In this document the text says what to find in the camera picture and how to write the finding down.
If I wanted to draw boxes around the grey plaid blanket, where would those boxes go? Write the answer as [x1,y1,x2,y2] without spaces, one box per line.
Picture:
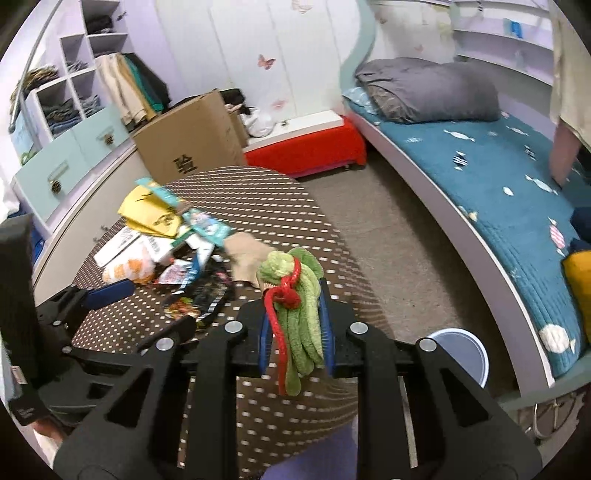
[369,85,407,121]

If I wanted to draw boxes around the red white wrapper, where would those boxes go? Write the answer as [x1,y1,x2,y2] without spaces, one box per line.
[157,258,204,296]

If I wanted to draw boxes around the white green box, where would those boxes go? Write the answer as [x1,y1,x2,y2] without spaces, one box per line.
[95,226,174,267]

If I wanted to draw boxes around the silver curved rail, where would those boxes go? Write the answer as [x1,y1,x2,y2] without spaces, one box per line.
[8,0,63,134]

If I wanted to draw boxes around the dark hanging garment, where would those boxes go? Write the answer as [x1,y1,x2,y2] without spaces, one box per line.
[134,53,171,107]

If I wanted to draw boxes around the white cubby shelf unit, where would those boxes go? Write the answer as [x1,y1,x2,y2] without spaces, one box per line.
[23,0,130,139]

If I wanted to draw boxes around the white wall shelf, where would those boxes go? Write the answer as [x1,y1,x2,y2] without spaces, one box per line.
[452,25,555,86]

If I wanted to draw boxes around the black bag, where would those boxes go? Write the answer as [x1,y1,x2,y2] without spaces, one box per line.
[219,89,259,116]

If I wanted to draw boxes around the teal patterned pillow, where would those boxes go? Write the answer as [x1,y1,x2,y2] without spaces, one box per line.
[344,87,382,116]

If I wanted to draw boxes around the black shiny wrapper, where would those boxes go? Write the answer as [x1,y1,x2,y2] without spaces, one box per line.
[191,272,234,324]

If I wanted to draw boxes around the olive clothes pile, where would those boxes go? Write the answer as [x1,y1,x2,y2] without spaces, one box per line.
[11,65,61,100]

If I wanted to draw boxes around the green plush toy red cord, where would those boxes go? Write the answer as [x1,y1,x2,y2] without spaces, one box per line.
[256,247,326,398]

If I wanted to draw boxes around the purple cloth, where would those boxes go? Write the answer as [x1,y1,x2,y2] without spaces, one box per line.
[259,415,361,480]

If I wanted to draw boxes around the green hanging garment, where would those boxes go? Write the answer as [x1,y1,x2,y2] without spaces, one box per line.
[122,53,164,114]

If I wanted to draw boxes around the white low cabinet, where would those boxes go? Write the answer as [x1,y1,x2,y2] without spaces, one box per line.
[32,134,153,296]

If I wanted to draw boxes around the red rubbery strip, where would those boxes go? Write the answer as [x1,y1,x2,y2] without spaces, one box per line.
[263,258,303,395]

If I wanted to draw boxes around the yellow paper bag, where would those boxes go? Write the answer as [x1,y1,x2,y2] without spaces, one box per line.
[117,184,185,238]

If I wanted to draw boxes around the beige cloth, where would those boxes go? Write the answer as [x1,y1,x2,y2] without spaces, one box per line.
[224,232,280,291]

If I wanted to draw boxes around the beige hanging shirt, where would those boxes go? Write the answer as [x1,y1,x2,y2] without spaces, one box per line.
[549,0,591,185]

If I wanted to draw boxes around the small white plastic bag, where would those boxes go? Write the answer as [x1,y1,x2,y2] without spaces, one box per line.
[240,111,275,138]

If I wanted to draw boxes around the grey quilt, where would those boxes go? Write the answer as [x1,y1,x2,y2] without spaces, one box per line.
[355,58,502,124]

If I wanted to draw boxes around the white orange packet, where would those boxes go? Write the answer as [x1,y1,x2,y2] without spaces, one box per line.
[102,251,158,284]

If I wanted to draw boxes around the navy cloth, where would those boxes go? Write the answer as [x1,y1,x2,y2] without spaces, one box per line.
[570,208,591,254]

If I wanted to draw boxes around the teal drawer cabinet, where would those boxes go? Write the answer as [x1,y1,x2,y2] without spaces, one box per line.
[11,104,132,222]

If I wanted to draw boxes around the white wardrobe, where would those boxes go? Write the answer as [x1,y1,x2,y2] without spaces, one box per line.
[152,0,365,134]

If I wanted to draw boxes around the cream hanging garment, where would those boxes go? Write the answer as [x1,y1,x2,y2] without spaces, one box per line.
[95,53,148,125]

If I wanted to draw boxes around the teal snack packet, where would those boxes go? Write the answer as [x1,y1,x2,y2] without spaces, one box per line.
[182,209,232,243]

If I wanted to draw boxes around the black folded clothes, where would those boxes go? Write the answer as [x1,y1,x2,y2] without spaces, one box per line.
[85,14,114,34]

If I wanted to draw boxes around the teal striped packet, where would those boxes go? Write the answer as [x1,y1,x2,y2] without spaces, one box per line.
[135,178,183,208]

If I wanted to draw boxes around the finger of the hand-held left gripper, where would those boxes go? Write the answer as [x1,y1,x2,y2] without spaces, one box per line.
[69,316,198,365]
[39,278,137,324]

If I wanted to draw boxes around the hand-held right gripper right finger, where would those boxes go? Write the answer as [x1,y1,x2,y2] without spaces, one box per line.
[318,278,543,480]

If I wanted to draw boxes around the teal quilted mattress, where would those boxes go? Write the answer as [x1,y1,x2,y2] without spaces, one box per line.
[344,88,591,377]

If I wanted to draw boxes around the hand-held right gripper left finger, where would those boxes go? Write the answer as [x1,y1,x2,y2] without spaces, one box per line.
[53,295,278,480]

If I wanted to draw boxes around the brown cardboard box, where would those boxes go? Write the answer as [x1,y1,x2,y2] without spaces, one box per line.
[131,89,247,185]

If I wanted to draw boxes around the red storage box white lid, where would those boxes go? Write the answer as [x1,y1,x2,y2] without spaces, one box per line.
[242,111,368,178]

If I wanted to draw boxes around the grey folded clothes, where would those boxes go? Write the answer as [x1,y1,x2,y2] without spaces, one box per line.
[46,99,100,134]

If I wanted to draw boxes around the yellow jacket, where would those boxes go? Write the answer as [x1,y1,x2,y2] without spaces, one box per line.
[561,251,591,319]

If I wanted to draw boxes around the light blue waste bin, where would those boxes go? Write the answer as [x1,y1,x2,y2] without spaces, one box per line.
[425,328,490,388]

